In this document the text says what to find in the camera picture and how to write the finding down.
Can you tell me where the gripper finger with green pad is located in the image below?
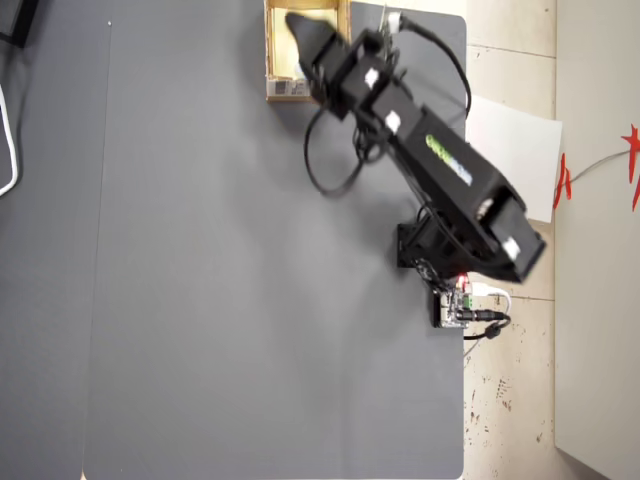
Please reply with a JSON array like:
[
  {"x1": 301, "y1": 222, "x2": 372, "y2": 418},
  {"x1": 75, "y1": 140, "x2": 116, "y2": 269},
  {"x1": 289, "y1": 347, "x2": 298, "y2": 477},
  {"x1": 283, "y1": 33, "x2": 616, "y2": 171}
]
[{"x1": 305, "y1": 67, "x2": 329, "y2": 101}]

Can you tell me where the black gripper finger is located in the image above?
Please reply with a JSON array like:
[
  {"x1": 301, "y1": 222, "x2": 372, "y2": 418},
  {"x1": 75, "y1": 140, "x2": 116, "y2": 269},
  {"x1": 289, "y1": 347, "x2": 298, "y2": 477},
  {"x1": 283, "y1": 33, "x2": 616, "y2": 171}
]
[{"x1": 284, "y1": 12, "x2": 351, "y2": 64}]

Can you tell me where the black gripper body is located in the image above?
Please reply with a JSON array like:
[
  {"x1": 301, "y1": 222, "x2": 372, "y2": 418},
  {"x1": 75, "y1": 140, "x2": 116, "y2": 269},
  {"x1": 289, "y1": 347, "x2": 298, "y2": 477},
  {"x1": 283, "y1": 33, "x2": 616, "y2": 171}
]
[{"x1": 312, "y1": 29, "x2": 401, "y2": 121}]

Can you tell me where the open cardboard box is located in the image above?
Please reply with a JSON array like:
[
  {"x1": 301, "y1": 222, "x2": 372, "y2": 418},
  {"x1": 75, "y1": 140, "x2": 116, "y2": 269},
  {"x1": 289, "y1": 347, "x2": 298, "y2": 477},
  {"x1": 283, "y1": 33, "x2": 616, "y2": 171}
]
[{"x1": 263, "y1": 0, "x2": 354, "y2": 105}]

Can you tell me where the white barcode label sticker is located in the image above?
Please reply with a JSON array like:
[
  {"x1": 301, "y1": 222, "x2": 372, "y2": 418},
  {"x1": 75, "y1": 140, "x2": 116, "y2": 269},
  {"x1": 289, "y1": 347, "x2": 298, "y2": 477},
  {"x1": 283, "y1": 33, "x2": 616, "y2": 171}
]
[{"x1": 268, "y1": 78, "x2": 311, "y2": 98}]

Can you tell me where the large white paper sheet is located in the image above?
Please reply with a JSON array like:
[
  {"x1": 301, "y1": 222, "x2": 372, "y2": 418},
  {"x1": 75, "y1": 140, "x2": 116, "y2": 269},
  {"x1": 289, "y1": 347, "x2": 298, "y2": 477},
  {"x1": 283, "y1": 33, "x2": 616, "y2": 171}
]
[{"x1": 467, "y1": 94, "x2": 565, "y2": 225}]

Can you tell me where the large gray table mat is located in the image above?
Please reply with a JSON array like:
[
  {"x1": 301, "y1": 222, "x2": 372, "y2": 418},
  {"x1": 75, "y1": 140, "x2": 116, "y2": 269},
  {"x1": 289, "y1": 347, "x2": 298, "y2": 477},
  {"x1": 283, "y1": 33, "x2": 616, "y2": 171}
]
[{"x1": 82, "y1": 0, "x2": 469, "y2": 480}]

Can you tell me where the small red paper-cut sticker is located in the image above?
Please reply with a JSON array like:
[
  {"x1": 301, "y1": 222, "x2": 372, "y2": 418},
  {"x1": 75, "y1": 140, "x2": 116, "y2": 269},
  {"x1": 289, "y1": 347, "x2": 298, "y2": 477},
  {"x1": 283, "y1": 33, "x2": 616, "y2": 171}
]
[{"x1": 553, "y1": 152, "x2": 575, "y2": 210}]

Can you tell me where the motor control circuit board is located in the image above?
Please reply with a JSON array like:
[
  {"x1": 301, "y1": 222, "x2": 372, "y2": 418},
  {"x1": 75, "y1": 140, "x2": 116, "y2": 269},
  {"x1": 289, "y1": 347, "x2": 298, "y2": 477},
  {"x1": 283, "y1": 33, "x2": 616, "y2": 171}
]
[{"x1": 430, "y1": 273, "x2": 476, "y2": 330}]

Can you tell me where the large red paper-cut sticker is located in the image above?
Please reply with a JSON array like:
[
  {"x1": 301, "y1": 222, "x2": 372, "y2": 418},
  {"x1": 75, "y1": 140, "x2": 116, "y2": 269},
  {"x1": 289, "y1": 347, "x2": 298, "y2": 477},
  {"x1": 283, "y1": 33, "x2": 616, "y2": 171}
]
[{"x1": 619, "y1": 123, "x2": 640, "y2": 211}]

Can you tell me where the white curved tube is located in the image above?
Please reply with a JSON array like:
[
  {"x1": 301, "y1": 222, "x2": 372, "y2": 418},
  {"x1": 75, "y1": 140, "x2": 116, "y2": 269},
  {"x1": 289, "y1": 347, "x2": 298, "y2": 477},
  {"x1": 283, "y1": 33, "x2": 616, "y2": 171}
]
[{"x1": 0, "y1": 84, "x2": 24, "y2": 199}]

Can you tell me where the thick black camera cable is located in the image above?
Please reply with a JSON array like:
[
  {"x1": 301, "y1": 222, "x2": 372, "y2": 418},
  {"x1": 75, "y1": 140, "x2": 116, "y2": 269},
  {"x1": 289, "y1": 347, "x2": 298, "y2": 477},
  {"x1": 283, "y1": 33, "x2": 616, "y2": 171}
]
[{"x1": 398, "y1": 14, "x2": 474, "y2": 134}]

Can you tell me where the white USB cable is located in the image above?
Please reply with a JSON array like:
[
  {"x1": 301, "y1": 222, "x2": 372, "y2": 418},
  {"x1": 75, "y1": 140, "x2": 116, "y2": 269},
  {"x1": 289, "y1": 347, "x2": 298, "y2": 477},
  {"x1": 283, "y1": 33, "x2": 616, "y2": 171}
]
[{"x1": 472, "y1": 283, "x2": 512, "y2": 314}]

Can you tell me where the black power cable with plug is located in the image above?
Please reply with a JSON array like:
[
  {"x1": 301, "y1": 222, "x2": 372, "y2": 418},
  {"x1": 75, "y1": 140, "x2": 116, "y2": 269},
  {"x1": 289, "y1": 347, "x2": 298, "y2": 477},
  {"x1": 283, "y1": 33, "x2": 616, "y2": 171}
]
[{"x1": 462, "y1": 308, "x2": 512, "y2": 342}]

